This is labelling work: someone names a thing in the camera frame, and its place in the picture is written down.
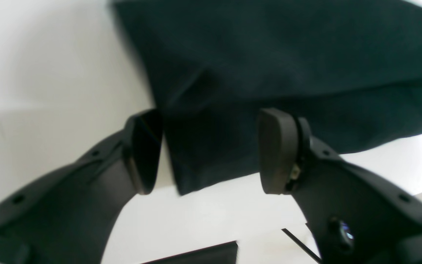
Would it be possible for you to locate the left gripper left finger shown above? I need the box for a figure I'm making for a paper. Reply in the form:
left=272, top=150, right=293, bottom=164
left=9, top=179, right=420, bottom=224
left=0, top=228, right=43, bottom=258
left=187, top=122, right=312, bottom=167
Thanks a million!
left=0, top=110, right=163, bottom=264

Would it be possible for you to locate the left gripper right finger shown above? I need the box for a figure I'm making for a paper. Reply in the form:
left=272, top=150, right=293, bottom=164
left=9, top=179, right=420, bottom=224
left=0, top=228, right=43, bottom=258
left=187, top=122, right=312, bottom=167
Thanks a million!
left=258, top=108, right=422, bottom=264

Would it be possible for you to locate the black T-shirt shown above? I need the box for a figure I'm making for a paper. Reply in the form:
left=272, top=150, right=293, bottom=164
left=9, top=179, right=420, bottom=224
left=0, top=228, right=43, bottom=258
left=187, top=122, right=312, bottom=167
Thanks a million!
left=111, top=0, right=422, bottom=195

